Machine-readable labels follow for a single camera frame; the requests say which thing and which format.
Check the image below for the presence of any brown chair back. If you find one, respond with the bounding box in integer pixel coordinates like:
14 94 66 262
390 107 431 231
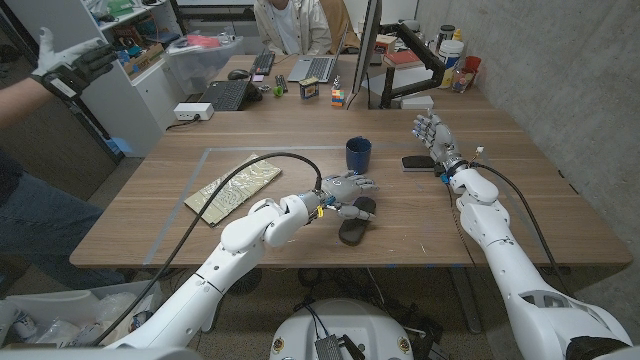
319 0 361 54

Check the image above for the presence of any black lidded jar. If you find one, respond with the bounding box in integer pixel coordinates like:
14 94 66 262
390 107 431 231
437 24 456 51

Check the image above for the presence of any large black keyboard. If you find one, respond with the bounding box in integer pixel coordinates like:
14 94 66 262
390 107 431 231
198 79 251 112

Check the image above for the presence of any clear glass jar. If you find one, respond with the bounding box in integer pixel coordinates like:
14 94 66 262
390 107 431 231
452 69 475 94

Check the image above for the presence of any grey heatsink module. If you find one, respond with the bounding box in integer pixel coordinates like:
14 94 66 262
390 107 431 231
314 335 346 360

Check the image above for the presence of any bare operator forearm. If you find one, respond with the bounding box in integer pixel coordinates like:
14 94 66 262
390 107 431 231
0 77 54 129

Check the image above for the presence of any small black keyboard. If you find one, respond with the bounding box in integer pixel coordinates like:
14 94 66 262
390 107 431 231
249 48 276 77

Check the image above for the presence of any black chalkboard eraser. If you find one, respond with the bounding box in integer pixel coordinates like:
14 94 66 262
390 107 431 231
400 154 436 173

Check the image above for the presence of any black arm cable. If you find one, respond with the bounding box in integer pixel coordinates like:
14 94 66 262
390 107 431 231
92 151 324 346
469 160 574 299

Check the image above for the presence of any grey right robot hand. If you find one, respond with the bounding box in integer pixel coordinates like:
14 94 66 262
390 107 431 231
411 112 469 176

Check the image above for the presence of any white power strip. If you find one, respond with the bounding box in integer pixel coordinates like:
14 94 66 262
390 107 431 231
173 102 215 122

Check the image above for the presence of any black round fan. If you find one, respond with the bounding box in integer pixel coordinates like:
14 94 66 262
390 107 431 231
227 269 264 296

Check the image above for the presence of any beige embossed mat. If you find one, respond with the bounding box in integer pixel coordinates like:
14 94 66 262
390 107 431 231
183 153 283 228

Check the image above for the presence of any white shelf unit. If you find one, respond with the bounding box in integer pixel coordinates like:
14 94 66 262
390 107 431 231
4 0 189 157

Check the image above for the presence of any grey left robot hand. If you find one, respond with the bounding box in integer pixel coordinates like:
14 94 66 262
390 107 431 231
319 169 380 222

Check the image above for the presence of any grey table leg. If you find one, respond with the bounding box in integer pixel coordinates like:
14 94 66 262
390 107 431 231
200 302 221 334
448 267 484 335

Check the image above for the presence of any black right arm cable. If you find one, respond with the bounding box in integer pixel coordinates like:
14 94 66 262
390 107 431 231
469 160 574 299

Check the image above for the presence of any operator body in jeans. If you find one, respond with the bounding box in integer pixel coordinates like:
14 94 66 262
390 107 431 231
0 149 126 291

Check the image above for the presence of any silver laptop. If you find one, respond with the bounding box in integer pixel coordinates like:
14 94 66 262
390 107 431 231
286 29 349 84

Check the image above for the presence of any cardboard box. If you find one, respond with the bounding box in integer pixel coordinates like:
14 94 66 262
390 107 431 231
122 42 166 76

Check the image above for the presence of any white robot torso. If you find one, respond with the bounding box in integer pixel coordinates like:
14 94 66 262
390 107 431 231
269 298 415 360

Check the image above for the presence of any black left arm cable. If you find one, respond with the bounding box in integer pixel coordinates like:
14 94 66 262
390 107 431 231
92 151 324 346

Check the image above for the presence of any dark blue mug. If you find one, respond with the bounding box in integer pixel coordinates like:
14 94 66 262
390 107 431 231
345 136 373 176

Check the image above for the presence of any white plastic tub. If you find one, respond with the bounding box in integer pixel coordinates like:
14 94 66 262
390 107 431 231
437 39 465 71

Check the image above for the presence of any white plastic bin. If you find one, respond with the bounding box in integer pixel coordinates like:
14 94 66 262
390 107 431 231
0 279 164 350

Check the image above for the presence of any red book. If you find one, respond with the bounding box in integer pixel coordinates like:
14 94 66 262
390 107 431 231
382 49 425 70

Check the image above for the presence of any black glasses case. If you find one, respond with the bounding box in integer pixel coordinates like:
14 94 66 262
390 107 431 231
338 195 377 247

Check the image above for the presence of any clear plastic storage bin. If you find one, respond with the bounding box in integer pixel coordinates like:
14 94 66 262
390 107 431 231
163 34 245 95

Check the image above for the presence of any small printed box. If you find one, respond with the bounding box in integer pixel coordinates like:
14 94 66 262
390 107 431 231
298 76 321 100

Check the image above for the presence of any seated person in beige jacket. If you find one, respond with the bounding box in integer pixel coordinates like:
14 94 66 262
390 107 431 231
252 0 334 56

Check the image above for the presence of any orange box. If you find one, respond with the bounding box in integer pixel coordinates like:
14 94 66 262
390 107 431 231
373 33 398 55

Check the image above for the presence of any flat white box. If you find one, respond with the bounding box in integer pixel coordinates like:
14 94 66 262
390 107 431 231
399 94 435 111

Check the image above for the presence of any computer monitor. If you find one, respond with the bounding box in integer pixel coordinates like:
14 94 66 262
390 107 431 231
349 0 384 96

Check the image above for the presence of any white and black gloved hand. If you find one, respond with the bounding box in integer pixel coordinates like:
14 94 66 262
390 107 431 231
30 26 119 101

